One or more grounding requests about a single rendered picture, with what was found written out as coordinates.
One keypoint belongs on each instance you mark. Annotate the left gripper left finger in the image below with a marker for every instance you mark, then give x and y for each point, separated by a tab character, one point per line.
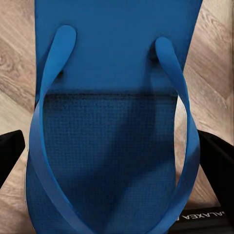
12	145

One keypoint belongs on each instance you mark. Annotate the sandal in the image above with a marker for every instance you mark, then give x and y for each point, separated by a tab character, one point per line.
101	156

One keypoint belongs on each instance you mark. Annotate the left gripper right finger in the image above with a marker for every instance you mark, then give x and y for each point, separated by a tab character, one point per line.
217	162

